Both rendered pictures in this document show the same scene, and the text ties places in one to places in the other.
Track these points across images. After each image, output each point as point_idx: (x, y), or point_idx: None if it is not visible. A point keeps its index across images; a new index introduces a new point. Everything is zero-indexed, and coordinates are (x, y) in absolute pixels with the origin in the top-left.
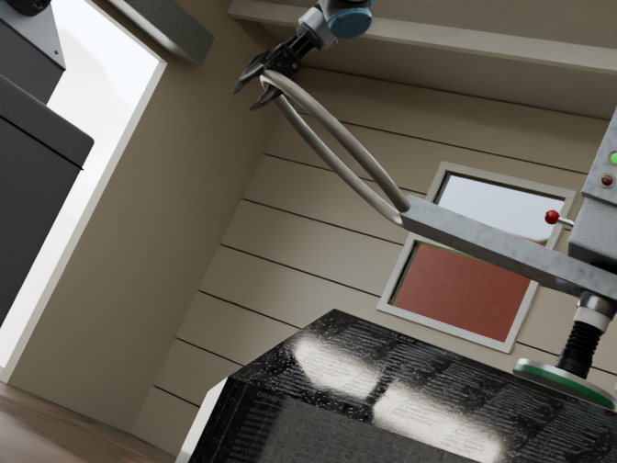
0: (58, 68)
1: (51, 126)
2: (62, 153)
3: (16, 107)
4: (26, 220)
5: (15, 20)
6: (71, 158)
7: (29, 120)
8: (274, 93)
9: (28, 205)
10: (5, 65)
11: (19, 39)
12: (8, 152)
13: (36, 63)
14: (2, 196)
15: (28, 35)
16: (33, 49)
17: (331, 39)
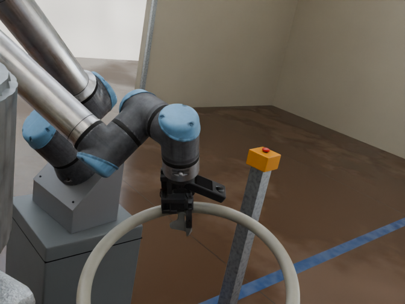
0: (70, 210)
1: (34, 239)
2: (38, 253)
3: (26, 230)
4: (36, 282)
5: (56, 189)
6: (41, 256)
7: (29, 236)
8: (185, 221)
9: (35, 275)
10: (53, 210)
11: (55, 198)
12: (28, 250)
13: (62, 208)
14: (29, 269)
15: (58, 195)
16: (59, 201)
17: (168, 172)
